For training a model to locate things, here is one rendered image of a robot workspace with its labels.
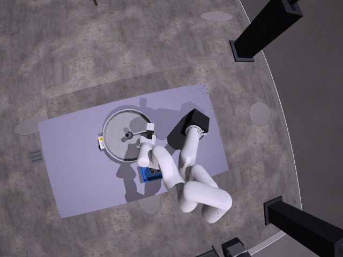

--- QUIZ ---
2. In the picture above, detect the blue shallow tray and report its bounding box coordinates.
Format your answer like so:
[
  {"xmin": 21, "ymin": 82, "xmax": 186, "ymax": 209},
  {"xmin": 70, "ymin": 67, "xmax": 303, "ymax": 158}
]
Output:
[{"xmin": 140, "ymin": 167, "xmax": 162, "ymax": 183}]

